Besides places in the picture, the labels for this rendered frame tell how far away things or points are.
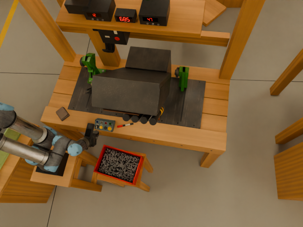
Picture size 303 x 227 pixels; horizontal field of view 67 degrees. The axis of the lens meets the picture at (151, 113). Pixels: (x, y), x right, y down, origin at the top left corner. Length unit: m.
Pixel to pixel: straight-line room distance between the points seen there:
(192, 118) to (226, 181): 1.06
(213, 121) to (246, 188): 1.08
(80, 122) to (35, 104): 1.49
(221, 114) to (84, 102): 1.12
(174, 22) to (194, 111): 0.72
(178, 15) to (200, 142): 0.89
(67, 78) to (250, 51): 2.31
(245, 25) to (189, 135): 0.83
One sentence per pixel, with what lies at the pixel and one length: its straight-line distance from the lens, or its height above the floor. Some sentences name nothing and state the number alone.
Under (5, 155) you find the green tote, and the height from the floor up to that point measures 0.82.
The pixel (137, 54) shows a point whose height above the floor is 1.24.
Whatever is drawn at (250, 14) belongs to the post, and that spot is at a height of 1.58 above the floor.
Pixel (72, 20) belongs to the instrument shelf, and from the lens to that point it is 1.61.
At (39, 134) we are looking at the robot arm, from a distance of 1.67.
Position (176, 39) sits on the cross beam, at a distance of 1.79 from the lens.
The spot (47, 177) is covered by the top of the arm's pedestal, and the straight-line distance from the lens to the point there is 2.01.
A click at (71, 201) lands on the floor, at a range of 2.83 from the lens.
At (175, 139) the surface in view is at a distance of 1.76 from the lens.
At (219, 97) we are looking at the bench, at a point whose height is 0.88.
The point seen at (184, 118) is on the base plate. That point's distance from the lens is 1.81.
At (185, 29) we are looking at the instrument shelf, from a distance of 1.41.
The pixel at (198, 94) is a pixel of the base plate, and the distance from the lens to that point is 1.90.
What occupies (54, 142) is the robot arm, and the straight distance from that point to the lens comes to 1.55.
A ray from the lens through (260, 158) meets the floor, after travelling 2.80.
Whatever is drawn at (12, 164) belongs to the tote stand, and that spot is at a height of 0.79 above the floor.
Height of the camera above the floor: 2.60
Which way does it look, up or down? 68 degrees down
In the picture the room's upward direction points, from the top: 14 degrees counter-clockwise
